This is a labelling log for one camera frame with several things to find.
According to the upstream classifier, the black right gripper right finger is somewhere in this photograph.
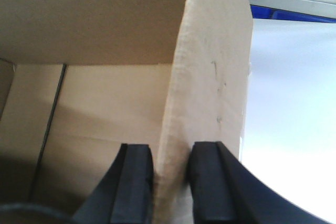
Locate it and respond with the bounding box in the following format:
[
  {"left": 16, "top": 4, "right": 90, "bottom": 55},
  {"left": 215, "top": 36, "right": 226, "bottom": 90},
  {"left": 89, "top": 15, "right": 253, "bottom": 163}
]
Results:
[{"left": 187, "top": 142, "right": 325, "bottom": 223}]

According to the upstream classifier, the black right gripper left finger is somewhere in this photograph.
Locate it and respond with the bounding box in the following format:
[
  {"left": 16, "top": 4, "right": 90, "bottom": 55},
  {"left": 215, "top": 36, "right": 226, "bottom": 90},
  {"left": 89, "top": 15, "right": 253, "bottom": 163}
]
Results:
[{"left": 72, "top": 144, "right": 154, "bottom": 223}]

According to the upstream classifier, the brown cardboard box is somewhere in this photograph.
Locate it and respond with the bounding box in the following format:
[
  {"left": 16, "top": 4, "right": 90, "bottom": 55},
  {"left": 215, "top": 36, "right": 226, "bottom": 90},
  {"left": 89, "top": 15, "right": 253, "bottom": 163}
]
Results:
[{"left": 1, "top": 0, "right": 253, "bottom": 223}]

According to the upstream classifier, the large blue plastic bin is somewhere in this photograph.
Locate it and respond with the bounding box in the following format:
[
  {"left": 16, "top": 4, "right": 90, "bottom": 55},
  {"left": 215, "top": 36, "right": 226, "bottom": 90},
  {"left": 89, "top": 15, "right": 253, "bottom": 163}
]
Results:
[{"left": 250, "top": 5, "right": 335, "bottom": 23}]

